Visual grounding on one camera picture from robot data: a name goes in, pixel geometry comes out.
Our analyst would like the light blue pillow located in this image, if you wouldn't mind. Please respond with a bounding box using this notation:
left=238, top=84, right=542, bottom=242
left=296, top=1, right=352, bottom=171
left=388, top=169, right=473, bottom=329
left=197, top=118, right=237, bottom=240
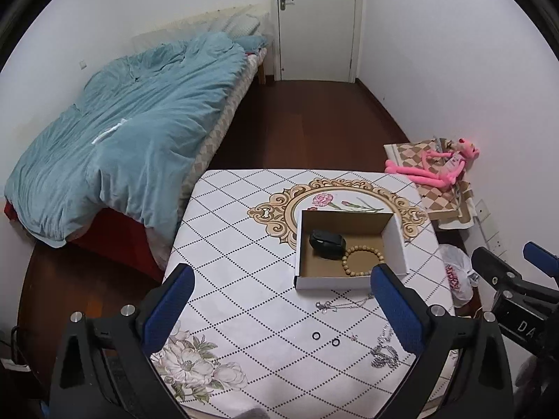
left=235, top=35, right=270, bottom=52

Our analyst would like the brown checkered cloth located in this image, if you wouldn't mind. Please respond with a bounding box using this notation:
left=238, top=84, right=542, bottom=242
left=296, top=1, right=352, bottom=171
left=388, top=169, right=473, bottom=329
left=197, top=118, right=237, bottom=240
left=383, top=137, right=477, bottom=230

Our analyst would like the bed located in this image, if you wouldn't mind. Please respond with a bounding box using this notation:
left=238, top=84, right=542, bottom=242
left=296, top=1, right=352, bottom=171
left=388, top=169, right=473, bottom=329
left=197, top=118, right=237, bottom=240
left=3, top=3, right=274, bottom=285

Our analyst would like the thick silver chain necklace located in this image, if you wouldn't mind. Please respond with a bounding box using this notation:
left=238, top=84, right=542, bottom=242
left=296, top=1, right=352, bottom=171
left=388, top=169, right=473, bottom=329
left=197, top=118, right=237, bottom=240
left=370, top=321, right=401, bottom=370

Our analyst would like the white plastic bag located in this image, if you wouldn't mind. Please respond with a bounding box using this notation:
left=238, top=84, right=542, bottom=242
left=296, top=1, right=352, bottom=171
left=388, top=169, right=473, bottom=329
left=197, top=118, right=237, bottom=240
left=437, top=244, right=475, bottom=307

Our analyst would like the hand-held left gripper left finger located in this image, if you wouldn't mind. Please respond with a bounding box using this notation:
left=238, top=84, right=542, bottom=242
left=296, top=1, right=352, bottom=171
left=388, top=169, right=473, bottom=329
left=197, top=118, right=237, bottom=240
left=50, top=264, right=197, bottom=419

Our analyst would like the light blue duvet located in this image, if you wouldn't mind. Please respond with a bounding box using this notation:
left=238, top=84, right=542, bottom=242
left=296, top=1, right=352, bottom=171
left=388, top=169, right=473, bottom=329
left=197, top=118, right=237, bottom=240
left=4, top=32, right=251, bottom=250

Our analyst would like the floral diamond-pattern tablecloth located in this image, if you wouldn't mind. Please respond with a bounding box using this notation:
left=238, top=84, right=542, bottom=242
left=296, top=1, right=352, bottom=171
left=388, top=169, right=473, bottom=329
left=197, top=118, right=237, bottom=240
left=151, top=168, right=457, bottom=419

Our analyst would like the thin silver necklace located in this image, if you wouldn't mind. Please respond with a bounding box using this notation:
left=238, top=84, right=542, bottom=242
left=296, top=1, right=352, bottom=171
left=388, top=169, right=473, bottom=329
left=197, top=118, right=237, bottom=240
left=317, top=294, right=376, bottom=314

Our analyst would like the pink plush toy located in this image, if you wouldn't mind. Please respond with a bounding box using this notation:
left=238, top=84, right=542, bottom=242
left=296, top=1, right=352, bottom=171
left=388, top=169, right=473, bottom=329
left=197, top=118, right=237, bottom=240
left=385, top=137, right=481, bottom=191

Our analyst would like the white door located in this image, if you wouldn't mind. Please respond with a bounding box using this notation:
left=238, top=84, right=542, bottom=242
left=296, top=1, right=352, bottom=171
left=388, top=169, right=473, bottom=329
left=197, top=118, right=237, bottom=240
left=275, top=0, right=360, bottom=83

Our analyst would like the wooden bead bracelet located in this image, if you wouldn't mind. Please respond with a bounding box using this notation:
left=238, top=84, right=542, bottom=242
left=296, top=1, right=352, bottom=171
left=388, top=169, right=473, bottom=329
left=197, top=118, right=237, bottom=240
left=341, top=245, right=385, bottom=277

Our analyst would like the black oval case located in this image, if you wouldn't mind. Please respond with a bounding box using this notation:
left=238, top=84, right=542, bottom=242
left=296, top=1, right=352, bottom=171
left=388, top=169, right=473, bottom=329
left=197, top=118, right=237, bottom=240
left=309, top=229, right=347, bottom=258

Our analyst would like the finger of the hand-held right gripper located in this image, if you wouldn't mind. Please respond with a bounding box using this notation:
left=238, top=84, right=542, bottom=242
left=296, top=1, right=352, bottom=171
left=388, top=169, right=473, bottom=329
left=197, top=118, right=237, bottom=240
left=523, top=241, right=559, bottom=282
left=471, top=247, right=525, bottom=298

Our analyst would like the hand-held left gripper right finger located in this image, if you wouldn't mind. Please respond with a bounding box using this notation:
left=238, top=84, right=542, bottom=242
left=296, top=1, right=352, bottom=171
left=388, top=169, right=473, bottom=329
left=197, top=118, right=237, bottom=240
left=370, top=263, right=514, bottom=419

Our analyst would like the white patterned pillow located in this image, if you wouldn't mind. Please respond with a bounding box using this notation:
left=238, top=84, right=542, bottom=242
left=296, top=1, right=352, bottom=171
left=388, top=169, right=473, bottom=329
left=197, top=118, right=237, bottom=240
left=222, top=11, right=270, bottom=41

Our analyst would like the white cardboard box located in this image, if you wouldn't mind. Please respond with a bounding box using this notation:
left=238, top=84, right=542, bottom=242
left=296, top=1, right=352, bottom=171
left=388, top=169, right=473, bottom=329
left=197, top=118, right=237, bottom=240
left=295, top=209, right=409, bottom=291

